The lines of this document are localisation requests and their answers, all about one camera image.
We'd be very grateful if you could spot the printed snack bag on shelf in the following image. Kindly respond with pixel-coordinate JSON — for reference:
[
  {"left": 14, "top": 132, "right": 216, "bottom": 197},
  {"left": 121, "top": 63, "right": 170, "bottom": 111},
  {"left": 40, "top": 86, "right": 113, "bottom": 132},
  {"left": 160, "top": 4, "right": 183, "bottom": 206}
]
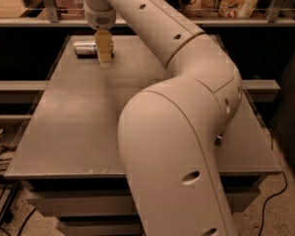
[{"left": 197, "top": 0, "right": 259, "bottom": 19}]

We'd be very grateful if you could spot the grey drawer cabinet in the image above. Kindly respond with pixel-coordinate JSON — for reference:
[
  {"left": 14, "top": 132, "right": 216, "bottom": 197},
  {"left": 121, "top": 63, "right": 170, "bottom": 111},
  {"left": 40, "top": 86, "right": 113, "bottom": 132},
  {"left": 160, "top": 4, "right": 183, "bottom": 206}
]
[{"left": 6, "top": 36, "right": 280, "bottom": 236}]

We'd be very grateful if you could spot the metal shelf rail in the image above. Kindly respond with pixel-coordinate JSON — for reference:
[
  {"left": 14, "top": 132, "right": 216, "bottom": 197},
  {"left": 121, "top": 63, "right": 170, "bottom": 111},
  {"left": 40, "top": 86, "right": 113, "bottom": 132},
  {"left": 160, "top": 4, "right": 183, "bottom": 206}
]
[{"left": 0, "top": 0, "right": 295, "bottom": 28}]

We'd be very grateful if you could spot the black cable right floor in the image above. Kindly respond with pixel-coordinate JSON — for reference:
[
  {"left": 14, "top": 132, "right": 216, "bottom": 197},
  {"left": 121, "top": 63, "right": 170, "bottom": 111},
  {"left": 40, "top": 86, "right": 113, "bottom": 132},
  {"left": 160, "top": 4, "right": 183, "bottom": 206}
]
[{"left": 258, "top": 141, "right": 289, "bottom": 236}]

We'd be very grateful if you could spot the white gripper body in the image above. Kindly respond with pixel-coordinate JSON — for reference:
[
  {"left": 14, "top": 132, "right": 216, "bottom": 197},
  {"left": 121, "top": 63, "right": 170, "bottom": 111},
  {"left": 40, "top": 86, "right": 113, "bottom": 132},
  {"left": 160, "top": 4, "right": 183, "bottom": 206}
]
[{"left": 84, "top": 5, "right": 116, "bottom": 30}]

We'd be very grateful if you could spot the silver blue redbull can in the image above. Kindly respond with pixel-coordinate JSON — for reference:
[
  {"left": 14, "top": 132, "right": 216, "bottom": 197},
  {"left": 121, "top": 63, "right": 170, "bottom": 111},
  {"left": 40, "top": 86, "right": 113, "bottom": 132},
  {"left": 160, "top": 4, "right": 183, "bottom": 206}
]
[{"left": 73, "top": 40, "right": 97, "bottom": 58}]

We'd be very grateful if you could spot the black cables left floor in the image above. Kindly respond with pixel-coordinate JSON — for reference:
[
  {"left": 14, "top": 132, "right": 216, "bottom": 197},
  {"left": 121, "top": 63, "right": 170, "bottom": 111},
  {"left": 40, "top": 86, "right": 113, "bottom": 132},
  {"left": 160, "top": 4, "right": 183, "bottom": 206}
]
[{"left": 0, "top": 120, "right": 38, "bottom": 236}]

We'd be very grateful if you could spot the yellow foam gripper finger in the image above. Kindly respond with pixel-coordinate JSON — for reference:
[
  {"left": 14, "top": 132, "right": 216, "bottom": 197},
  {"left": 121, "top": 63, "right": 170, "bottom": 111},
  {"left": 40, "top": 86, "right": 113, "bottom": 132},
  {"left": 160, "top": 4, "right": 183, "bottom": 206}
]
[{"left": 94, "top": 29, "right": 113, "bottom": 64}]

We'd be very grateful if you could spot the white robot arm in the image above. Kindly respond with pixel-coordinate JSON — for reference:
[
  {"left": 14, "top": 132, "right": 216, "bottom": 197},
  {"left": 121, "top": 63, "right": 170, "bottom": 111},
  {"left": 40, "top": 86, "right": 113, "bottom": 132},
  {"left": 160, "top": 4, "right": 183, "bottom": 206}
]
[{"left": 84, "top": 0, "right": 242, "bottom": 236}]

